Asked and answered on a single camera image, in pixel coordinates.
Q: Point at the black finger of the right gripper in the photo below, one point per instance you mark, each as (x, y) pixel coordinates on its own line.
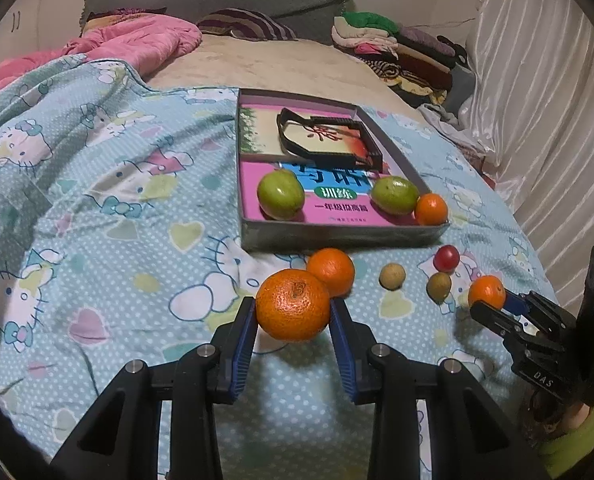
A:
(516, 304)
(493, 319)

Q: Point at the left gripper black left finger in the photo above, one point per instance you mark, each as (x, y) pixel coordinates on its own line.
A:
(118, 437)

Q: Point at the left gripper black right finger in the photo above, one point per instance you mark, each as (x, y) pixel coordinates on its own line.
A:
(469, 436)

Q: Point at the small orange tangerine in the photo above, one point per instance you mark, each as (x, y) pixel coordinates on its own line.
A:
(431, 210)
(489, 289)

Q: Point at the brown green kiwi berry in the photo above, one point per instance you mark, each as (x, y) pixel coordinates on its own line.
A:
(438, 287)

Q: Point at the large orange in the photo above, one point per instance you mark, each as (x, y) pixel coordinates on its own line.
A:
(334, 268)

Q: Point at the large green fruit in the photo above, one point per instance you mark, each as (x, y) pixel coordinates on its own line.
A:
(280, 195)

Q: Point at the green sleeve forearm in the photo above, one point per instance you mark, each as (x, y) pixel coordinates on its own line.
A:
(562, 453)

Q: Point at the right hand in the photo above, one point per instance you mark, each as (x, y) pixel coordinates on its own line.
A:
(543, 418)

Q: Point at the red cherry tomato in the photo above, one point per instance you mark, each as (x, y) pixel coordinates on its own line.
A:
(446, 259)

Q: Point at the tan longan on blanket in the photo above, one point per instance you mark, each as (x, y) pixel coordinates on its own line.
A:
(392, 276)

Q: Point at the green fruit in box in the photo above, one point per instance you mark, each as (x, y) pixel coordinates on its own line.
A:
(395, 195)

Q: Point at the white satin curtain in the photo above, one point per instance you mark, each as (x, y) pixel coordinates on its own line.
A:
(533, 111)

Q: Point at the blue hello kitty blanket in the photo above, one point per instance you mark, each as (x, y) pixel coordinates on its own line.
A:
(119, 240)

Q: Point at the pink workbook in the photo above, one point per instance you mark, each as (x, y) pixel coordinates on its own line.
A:
(334, 197)

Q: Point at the grey shallow cardboard box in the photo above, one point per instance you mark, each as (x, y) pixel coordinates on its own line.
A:
(278, 234)

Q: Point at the pile of folded clothes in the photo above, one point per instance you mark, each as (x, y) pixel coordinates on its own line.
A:
(421, 69)

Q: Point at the beige bed sheet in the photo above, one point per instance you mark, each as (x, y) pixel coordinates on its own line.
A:
(301, 66)

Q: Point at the striped purple pillow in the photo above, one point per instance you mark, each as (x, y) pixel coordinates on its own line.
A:
(245, 25)

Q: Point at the pink quilt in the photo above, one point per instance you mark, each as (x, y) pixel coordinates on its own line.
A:
(146, 41)

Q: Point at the white wardrobe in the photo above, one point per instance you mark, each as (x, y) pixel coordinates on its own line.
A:
(18, 29)

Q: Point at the black plastic frame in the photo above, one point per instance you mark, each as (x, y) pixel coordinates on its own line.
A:
(329, 142)

